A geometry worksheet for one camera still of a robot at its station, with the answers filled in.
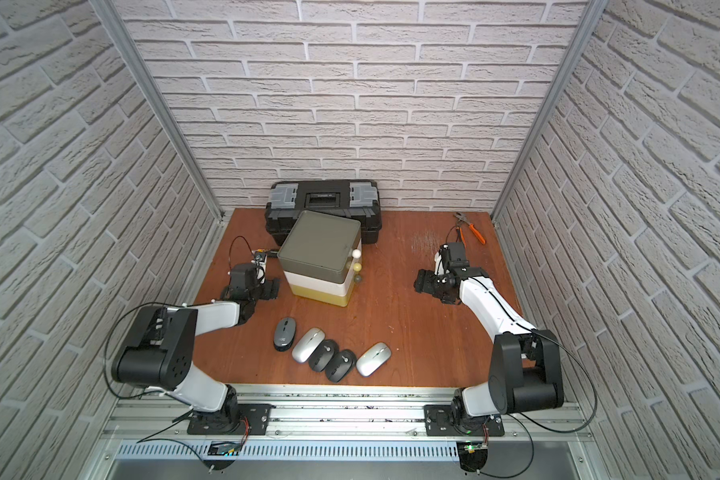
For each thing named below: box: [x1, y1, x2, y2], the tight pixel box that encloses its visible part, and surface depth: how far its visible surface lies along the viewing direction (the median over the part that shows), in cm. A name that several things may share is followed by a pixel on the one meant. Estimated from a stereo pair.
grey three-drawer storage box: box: [277, 210, 362, 307], surface depth 88 cm
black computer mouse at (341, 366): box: [325, 350, 357, 383], surface depth 83 cm
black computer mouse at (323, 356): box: [308, 339, 339, 373], surface depth 85 cm
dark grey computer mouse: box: [274, 317, 296, 352], surface depth 89 cm
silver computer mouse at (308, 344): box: [292, 328, 325, 363], surface depth 87 cm
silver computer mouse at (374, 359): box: [356, 342, 392, 377], surface depth 85 cm
